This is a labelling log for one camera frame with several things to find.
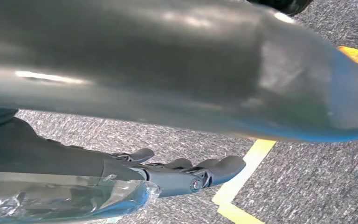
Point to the black rounded robot part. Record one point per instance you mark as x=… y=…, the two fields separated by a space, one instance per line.
x=281 y=6

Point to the transparent plastic film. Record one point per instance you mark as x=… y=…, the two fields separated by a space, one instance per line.
x=58 y=198

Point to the yellow floor tape outline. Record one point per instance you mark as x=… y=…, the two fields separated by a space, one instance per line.
x=247 y=173

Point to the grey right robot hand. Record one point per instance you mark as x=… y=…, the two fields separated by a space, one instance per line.
x=74 y=160

